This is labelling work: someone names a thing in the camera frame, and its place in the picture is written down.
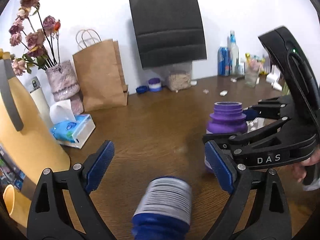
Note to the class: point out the yellow thermos jug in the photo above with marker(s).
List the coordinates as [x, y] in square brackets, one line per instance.
[24, 135]

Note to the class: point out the blue plastic bottle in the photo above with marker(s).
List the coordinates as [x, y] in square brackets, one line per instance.
[164, 211]

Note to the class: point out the yellow plastic cup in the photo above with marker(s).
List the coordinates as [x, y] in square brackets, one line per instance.
[17, 205]

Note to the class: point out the purple plastic bottle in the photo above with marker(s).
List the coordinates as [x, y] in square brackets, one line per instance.
[227, 118]

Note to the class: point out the blue tissue box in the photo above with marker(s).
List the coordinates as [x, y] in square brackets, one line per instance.
[69, 129]

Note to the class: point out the white charger adapter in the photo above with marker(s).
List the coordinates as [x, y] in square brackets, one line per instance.
[274, 75]

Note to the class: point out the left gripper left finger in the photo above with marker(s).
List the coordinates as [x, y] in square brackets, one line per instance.
[48, 216]

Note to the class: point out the colourful snack bag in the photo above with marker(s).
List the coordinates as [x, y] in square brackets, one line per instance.
[255, 64]

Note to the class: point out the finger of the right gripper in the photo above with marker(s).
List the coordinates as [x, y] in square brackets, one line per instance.
[220, 142]
[274, 108]

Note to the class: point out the clear container with grains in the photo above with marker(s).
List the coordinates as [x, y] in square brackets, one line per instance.
[178, 76]

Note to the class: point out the black paper bag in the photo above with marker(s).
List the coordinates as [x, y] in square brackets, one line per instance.
[168, 31]

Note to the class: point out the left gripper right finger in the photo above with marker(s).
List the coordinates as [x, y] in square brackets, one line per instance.
[270, 216]

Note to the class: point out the blue jar lid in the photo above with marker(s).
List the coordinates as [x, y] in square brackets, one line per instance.
[142, 89]

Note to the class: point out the person's right hand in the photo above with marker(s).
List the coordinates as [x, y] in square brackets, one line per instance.
[298, 169]

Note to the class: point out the small purple white jar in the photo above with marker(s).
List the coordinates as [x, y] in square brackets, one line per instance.
[154, 84]

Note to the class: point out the drinking glass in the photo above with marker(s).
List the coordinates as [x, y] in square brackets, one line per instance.
[251, 76]

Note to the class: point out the blue soda can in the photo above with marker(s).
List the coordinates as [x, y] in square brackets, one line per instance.
[223, 61]

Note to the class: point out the clear spray bottle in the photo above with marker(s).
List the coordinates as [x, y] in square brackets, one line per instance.
[233, 54]

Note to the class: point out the white thermos flask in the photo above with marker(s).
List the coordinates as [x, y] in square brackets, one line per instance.
[35, 90]

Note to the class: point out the dried pink flowers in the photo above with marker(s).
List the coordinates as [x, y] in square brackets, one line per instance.
[39, 36]

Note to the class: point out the pink wrapped vase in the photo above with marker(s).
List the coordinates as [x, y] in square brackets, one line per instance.
[64, 85]

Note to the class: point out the brown paper bag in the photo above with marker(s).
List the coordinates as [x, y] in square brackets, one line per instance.
[99, 72]

